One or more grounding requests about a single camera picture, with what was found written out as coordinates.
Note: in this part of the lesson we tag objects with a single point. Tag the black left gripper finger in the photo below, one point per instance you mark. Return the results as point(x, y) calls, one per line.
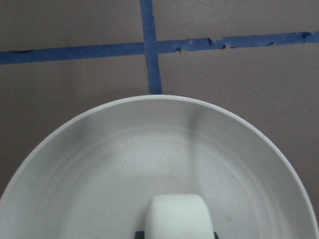
point(139, 235)

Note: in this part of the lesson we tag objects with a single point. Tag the white round plate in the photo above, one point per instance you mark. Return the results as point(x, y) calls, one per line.
point(93, 177)

